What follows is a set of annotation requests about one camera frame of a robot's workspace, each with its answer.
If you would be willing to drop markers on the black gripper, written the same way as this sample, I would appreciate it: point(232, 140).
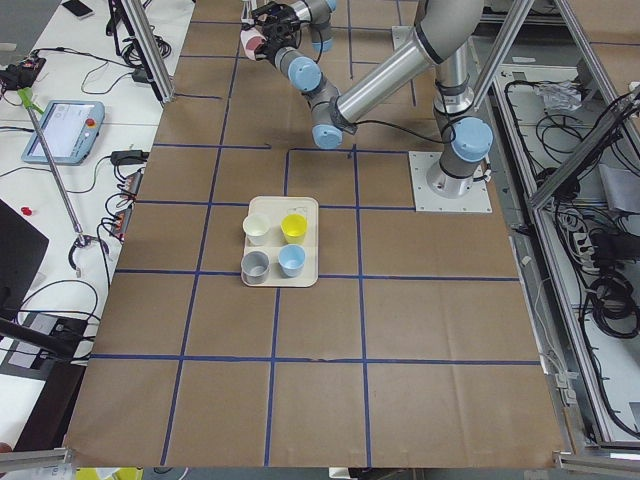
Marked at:
point(269, 52)
point(276, 30)

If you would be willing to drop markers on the pink plastic cup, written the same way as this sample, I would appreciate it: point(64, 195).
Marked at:
point(251, 40)

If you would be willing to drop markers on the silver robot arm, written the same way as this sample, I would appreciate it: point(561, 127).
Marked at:
point(436, 39)
point(316, 17)

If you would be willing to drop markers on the yellow plastic cup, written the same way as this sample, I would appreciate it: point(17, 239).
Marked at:
point(294, 228)

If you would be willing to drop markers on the white plastic cup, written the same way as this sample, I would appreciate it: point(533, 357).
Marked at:
point(256, 227)

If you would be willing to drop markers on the grey plastic cup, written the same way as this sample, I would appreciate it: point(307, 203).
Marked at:
point(255, 268)

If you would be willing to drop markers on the cream plastic tray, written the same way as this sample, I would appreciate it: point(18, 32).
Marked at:
point(276, 208)

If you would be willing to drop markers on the blue teach pendant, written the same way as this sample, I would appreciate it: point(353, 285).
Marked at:
point(71, 128)

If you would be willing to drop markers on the white wire cup rack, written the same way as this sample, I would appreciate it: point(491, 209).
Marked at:
point(246, 16)

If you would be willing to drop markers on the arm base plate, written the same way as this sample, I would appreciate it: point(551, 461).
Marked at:
point(436, 192)
point(402, 37)

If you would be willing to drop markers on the aluminium frame post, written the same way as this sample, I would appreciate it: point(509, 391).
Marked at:
point(138, 26)

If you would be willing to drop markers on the green handled reach tool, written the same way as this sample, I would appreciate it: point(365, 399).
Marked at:
point(25, 95)

